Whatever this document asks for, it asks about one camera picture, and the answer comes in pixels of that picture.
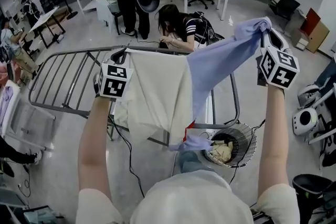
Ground cream clothes garment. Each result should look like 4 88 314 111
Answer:
115 50 197 145

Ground person's left forearm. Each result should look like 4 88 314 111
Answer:
78 95 112 194

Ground person's white shirt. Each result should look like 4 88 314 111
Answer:
75 169 301 224

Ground person's right forearm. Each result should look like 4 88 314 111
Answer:
257 85 289 196

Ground tilted white board table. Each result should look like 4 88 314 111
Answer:
28 6 67 50

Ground wooden cabinet with red panel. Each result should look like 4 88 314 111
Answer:
296 7 330 54

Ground lavender clothes garment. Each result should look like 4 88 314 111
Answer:
167 16 274 153

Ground white folding rack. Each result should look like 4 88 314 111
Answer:
0 80 57 152

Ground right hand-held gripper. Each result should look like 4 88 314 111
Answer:
256 28 300 90

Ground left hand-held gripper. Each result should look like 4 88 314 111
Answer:
93 47 134 100

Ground person's blue jeans leg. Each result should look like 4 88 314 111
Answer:
178 151 216 174

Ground black bin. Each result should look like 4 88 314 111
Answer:
292 174 336 220

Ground black floor cable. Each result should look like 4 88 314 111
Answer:
106 115 146 199

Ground beige clothes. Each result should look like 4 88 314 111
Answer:
211 140 234 163

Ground black armchair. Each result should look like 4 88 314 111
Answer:
269 0 301 22

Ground white slatted laundry basket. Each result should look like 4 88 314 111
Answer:
203 123 257 168

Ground grey metal drying rack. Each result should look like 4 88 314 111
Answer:
27 45 241 147

